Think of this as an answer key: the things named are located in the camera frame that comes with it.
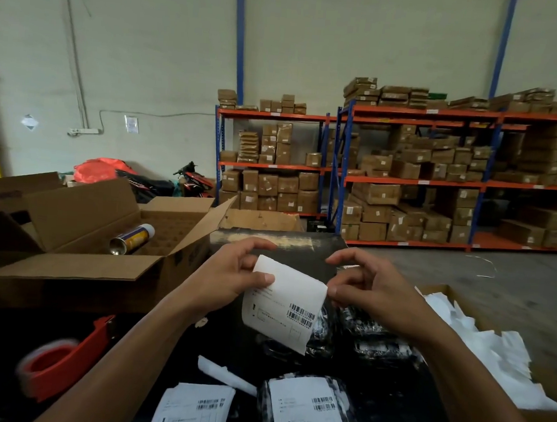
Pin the person's right hand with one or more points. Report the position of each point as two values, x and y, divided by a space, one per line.
386 295

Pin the person's left hand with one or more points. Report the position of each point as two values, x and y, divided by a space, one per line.
217 280

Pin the person's right middle finger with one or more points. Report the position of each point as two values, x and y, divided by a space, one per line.
347 275

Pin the person's left middle finger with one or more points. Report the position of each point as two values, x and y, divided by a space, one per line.
248 263

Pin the person's right thumb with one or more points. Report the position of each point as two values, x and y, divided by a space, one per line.
344 295

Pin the person's left thumb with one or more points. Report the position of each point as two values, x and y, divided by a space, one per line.
255 281

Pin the white barcode shipping label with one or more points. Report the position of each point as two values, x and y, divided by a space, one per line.
284 307

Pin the person's left forearm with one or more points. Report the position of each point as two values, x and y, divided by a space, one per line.
123 368

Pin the person's right forearm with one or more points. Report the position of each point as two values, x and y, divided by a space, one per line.
474 394

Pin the plain brown cardboard box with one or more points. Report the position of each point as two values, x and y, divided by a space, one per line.
259 220

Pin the black plastic wrapped parcel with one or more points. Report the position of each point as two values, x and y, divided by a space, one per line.
320 336
378 341

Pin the black plastic wrapped bundle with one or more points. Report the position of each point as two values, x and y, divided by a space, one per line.
299 252

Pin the stack of cardboard boxes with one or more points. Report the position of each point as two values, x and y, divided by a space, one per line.
432 156
270 191
382 215
394 95
273 105
271 144

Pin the red black motorcycle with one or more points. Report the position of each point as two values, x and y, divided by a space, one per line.
193 182

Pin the white paper strip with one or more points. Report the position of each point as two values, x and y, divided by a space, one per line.
224 374

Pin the narrow blue orange shelving rack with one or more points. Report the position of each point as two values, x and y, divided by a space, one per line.
272 166

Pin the wide blue orange shelving rack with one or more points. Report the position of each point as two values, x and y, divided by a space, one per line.
417 181

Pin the yellow blue spray can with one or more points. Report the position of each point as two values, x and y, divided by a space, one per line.
133 239

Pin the black parcel with white label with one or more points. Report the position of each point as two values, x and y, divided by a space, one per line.
308 413

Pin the black red bag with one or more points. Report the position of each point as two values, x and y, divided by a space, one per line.
146 187

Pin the stack of white label sheets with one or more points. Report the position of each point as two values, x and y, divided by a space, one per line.
193 410

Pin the pile of white backing paper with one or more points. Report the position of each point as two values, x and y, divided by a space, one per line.
491 353

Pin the large open cardboard box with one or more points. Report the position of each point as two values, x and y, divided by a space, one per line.
83 253

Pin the red fabric bag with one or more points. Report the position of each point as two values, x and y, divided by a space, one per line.
99 170

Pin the red tape dispenser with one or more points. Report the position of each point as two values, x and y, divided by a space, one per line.
62 360

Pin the blue steel column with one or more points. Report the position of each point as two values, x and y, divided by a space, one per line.
240 41
502 48

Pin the white paper wall notice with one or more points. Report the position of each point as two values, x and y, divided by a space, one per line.
131 124

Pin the white wall power socket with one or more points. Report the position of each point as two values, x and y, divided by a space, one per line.
83 131

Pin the diamond shaped wall sticker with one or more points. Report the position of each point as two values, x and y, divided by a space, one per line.
29 122

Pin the grey wall conduit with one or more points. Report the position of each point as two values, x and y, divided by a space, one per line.
76 55

